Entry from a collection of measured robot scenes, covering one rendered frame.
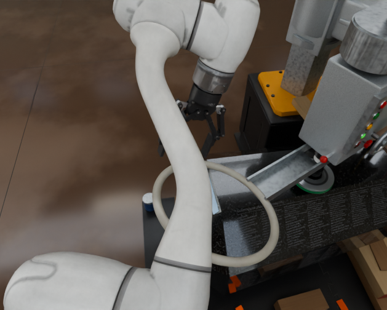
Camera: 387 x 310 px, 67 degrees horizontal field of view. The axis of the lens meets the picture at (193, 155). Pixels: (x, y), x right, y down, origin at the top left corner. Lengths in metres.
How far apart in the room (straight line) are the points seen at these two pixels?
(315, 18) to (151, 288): 1.74
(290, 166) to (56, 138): 2.44
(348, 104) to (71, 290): 1.07
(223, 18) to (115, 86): 3.13
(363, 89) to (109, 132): 2.46
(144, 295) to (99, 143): 2.64
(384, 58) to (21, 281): 1.08
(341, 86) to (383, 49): 0.20
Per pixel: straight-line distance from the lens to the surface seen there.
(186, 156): 0.52
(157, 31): 0.60
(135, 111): 3.31
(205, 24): 0.64
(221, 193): 1.56
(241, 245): 1.59
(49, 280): 0.53
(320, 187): 1.64
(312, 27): 1.99
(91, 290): 0.51
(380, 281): 2.38
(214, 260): 0.94
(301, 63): 2.19
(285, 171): 1.38
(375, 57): 1.12
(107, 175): 2.78
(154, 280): 0.50
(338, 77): 1.23
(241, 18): 0.64
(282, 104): 2.23
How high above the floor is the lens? 2.16
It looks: 50 degrees down
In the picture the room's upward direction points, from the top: straight up
